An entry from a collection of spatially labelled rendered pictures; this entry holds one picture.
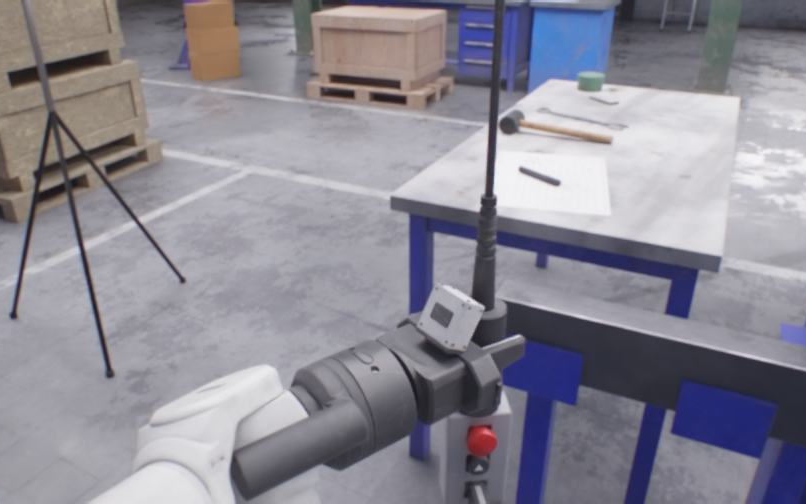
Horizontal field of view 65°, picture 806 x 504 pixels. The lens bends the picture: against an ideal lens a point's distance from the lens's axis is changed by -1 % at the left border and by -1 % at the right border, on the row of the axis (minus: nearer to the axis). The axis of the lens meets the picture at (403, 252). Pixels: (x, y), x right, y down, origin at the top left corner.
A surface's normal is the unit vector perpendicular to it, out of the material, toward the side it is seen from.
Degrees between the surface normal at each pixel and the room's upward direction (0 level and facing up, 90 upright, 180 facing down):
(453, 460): 90
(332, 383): 18
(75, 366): 0
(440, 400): 90
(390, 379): 40
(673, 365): 90
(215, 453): 66
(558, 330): 90
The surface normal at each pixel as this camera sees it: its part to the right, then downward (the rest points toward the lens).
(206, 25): 0.76, 0.29
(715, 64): -0.47, 0.40
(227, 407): 0.89, -0.29
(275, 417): 0.51, -0.15
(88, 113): 0.92, 0.17
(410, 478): 0.00, -0.89
